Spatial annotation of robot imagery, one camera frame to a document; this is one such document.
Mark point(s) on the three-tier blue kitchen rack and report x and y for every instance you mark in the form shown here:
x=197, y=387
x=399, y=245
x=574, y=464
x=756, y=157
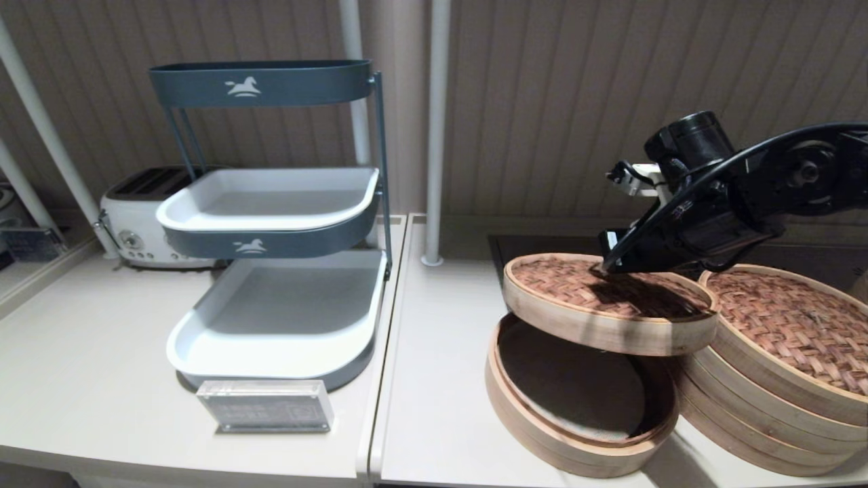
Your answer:
x=264, y=85

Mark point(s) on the bamboo steamer stack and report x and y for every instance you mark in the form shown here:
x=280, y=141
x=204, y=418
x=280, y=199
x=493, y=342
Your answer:
x=862, y=288

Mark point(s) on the black glass induction cooktop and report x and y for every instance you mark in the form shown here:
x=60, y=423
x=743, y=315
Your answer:
x=542, y=247

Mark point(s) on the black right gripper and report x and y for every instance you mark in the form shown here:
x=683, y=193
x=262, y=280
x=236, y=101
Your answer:
x=712, y=224

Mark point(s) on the clear acrylic sign holder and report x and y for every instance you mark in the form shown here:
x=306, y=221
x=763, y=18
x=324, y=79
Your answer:
x=268, y=407
x=30, y=244

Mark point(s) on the white retro toaster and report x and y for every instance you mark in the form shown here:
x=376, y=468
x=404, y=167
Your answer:
x=135, y=217

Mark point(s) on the white round steamer liner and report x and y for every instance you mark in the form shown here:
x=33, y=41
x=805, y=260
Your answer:
x=569, y=393

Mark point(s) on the bamboo steamer basket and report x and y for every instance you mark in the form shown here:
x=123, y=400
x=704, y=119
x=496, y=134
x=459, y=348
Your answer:
x=780, y=413
x=780, y=447
x=542, y=444

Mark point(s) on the white metal pole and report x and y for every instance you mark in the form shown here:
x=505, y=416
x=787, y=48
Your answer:
x=437, y=135
x=41, y=112
x=28, y=193
x=352, y=34

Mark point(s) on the wrist camera on white bracket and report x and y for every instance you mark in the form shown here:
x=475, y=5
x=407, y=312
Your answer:
x=644, y=177

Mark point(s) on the woven bamboo steamer lid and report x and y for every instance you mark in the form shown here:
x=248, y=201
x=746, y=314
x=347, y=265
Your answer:
x=576, y=285
x=793, y=318

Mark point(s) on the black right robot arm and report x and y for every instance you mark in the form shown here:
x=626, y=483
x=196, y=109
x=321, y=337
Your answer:
x=814, y=173

